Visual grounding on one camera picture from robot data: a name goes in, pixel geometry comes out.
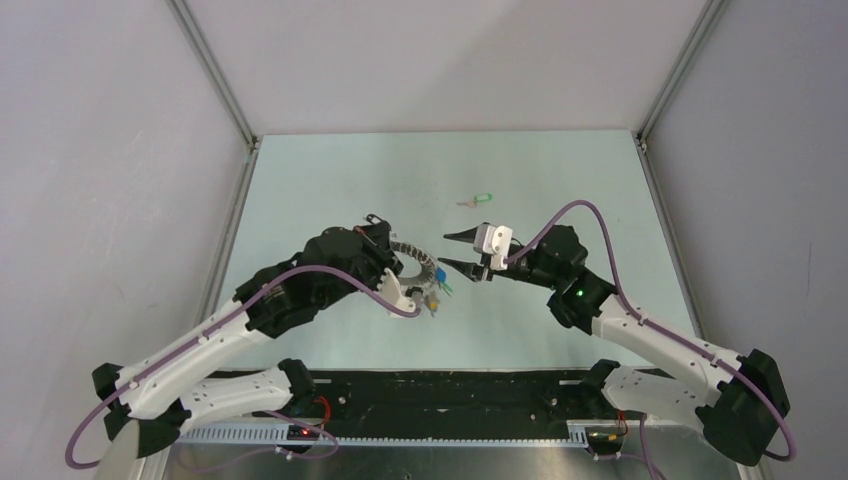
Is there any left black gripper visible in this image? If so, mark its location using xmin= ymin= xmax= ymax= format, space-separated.
xmin=316 ymin=221 xmax=404 ymax=311

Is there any keyring with tagged keys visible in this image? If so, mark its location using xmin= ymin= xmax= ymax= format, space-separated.
xmin=390 ymin=240 xmax=453 ymax=316

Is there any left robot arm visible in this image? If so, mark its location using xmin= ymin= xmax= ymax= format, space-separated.
xmin=92 ymin=215 xmax=416 ymax=458

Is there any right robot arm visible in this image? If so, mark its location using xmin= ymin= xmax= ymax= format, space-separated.
xmin=442 ymin=223 xmax=790 ymax=466

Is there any key with green tag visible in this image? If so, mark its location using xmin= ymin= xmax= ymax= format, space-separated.
xmin=457 ymin=193 xmax=493 ymax=208

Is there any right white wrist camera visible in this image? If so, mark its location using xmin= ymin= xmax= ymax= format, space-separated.
xmin=472 ymin=223 xmax=513 ymax=271

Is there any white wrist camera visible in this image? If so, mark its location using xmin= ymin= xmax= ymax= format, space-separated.
xmin=378 ymin=269 xmax=421 ymax=318
xmin=472 ymin=223 xmax=513 ymax=271

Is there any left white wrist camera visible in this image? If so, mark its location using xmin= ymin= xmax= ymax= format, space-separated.
xmin=378 ymin=269 xmax=421 ymax=318

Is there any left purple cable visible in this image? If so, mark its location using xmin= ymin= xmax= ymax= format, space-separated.
xmin=64 ymin=264 xmax=425 ymax=471

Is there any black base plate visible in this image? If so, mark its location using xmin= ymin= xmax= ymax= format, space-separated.
xmin=279 ymin=370 xmax=619 ymax=442

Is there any grey cable duct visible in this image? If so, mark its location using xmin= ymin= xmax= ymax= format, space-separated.
xmin=176 ymin=422 xmax=588 ymax=448

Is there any left aluminium frame post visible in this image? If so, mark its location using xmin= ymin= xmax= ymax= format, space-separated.
xmin=165 ymin=0 xmax=259 ymax=152

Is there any aluminium frame post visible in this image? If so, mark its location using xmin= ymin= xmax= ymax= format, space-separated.
xmin=634 ymin=0 xmax=730 ymax=154
xmin=165 ymin=0 xmax=259 ymax=152

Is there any right aluminium frame post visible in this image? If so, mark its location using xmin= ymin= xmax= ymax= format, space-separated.
xmin=634 ymin=0 xmax=730 ymax=154

